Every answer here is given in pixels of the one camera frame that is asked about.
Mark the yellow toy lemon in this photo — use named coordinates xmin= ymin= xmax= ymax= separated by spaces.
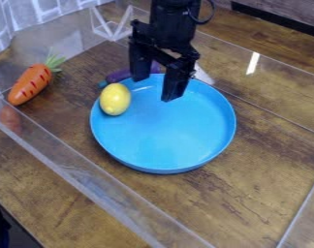
xmin=99 ymin=83 xmax=131 ymax=116

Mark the orange toy carrot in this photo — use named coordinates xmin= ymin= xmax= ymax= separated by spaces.
xmin=8 ymin=54 xmax=64 ymax=106

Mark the blue round tray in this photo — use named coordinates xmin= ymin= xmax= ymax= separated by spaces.
xmin=89 ymin=74 xmax=235 ymax=174

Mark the white checkered curtain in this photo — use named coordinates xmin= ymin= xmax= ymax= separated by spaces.
xmin=0 ymin=0 xmax=112 ymax=52

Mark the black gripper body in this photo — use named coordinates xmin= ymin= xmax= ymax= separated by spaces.
xmin=130 ymin=0 xmax=201 ymax=62

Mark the purple toy eggplant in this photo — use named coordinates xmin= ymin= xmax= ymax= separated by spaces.
xmin=97 ymin=61 xmax=160 ymax=88

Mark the clear acrylic enclosure wall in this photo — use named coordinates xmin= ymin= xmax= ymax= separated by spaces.
xmin=0 ymin=4 xmax=314 ymax=248

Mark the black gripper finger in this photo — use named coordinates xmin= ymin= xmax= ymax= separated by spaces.
xmin=128 ymin=40 xmax=151 ymax=81
xmin=160 ymin=55 xmax=194 ymax=102

